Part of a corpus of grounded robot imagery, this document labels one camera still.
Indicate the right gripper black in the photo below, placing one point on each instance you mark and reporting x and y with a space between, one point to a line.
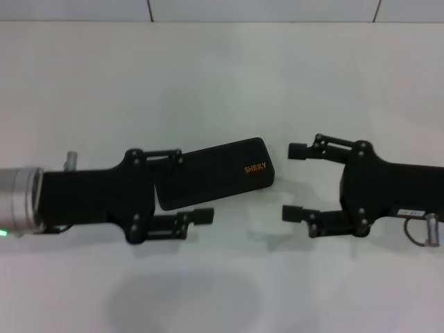
381 190

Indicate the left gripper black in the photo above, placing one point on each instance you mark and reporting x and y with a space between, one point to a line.
97 194

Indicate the black glasses case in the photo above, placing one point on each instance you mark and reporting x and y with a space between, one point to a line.
215 177

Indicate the left gripper silver post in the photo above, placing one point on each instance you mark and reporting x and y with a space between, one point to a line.
71 159

